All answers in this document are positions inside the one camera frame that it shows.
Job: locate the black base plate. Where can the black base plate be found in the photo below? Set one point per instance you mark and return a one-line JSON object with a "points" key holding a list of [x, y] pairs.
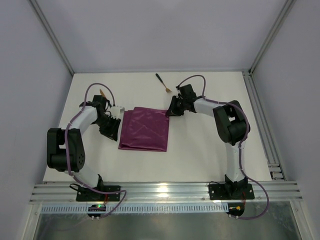
{"points": [[87, 195], [226, 192]]}

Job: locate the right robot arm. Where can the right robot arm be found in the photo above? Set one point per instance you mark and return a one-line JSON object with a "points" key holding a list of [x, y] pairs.
{"points": [[232, 128]]}

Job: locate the purple cloth napkin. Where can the purple cloth napkin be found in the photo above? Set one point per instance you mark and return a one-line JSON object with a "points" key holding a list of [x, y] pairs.
{"points": [[144, 129]]}

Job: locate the right corner frame post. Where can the right corner frame post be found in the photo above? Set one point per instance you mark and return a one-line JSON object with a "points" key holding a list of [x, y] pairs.
{"points": [[272, 33]]}

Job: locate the black controller board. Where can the black controller board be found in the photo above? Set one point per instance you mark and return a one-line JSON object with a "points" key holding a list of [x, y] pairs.
{"points": [[235, 210], [96, 211]]}

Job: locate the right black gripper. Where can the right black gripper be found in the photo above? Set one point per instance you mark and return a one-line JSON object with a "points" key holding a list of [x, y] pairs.
{"points": [[176, 104]]}

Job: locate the aluminium rail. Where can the aluminium rail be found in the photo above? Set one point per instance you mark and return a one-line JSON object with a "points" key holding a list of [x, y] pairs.
{"points": [[160, 192], [273, 157]]}

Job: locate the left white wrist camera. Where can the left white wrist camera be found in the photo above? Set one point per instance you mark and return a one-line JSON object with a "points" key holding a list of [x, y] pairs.
{"points": [[117, 111]]}

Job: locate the left black controller board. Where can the left black controller board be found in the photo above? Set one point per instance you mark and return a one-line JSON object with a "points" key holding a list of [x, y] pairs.
{"points": [[96, 211]]}

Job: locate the right side aluminium rail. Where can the right side aluminium rail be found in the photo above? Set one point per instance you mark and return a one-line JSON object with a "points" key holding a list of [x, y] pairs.
{"points": [[273, 157]]}

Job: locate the front aluminium rail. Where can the front aluminium rail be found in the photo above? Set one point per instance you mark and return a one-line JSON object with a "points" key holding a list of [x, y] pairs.
{"points": [[160, 192]]}

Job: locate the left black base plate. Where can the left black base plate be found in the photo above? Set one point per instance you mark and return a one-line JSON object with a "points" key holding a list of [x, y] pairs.
{"points": [[87, 195]]}

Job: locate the gold knife black handle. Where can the gold knife black handle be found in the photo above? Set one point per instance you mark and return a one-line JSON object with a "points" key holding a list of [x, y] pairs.
{"points": [[102, 93]]}

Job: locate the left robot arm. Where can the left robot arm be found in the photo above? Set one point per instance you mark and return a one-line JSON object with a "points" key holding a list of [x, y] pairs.
{"points": [[66, 152]]}

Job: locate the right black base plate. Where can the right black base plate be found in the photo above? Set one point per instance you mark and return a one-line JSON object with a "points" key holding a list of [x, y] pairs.
{"points": [[226, 192]]}

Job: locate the left corner frame post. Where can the left corner frame post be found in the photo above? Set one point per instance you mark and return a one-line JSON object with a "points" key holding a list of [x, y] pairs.
{"points": [[51, 35]]}

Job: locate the slotted cable duct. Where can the slotted cable duct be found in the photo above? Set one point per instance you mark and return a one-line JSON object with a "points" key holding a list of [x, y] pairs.
{"points": [[139, 208]]}

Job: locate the right black controller board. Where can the right black controller board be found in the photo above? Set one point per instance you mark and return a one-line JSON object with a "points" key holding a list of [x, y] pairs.
{"points": [[235, 210]]}

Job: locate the gold fork black handle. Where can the gold fork black handle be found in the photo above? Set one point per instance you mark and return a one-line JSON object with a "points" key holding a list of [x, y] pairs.
{"points": [[166, 88]]}

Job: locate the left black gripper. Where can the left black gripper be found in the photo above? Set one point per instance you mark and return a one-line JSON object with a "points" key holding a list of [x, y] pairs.
{"points": [[110, 124]]}

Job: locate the corner frame post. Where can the corner frame post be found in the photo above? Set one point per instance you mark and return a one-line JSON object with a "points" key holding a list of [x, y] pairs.
{"points": [[51, 35], [272, 33]]}

